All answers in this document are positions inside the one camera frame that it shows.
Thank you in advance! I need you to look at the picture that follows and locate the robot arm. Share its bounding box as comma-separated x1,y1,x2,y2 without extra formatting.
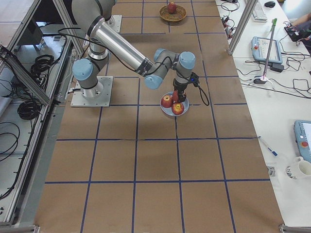
71,0,196,102

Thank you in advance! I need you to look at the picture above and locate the aluminium side rail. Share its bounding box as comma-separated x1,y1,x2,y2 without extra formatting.
0,45,52,106

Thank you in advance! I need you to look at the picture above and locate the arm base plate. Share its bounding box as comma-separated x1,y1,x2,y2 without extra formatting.
107,15,122,33
70,76,114,107

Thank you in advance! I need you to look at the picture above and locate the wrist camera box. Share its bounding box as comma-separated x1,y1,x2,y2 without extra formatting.
189,72,200,87

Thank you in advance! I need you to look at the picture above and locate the light blue plate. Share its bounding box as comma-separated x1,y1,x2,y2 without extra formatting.
160,92,190,117

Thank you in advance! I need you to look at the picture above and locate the green tipped stick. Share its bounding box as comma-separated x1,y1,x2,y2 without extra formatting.
259,18,277,84

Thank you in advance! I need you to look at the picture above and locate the white keyboard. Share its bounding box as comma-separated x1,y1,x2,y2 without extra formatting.
252,0,268,23

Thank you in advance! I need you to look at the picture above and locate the blue white pen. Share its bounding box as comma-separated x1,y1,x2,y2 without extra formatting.
258,136,278,156

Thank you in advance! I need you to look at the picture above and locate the blue teach pendant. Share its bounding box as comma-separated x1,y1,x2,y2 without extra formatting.
294,120,311,162
251,36,283,64

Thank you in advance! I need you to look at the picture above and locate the yellow-red apple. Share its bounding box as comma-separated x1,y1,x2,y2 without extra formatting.
173,90,179,102

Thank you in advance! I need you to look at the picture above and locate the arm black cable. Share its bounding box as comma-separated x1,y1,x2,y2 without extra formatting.
196,83,210,106

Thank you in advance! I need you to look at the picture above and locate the dark red apple in basket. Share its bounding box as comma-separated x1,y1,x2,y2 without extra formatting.
167,2,176,14

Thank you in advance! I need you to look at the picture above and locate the white mug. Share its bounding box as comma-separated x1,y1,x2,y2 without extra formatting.
285,156,311,179

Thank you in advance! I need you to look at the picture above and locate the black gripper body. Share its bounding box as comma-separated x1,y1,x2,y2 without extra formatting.
173,79,188,96

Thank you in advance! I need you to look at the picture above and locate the black power adapter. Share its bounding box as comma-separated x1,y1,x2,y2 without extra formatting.
270,63,284,73

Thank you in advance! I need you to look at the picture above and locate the aluminium frame post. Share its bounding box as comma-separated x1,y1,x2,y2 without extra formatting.
227,0,257,55

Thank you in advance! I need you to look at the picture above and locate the woven wicker basket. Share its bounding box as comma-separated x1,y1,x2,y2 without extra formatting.
159,5,187,23

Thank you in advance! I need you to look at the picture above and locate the black computer mouse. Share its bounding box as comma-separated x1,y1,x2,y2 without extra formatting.
264,1,276,8

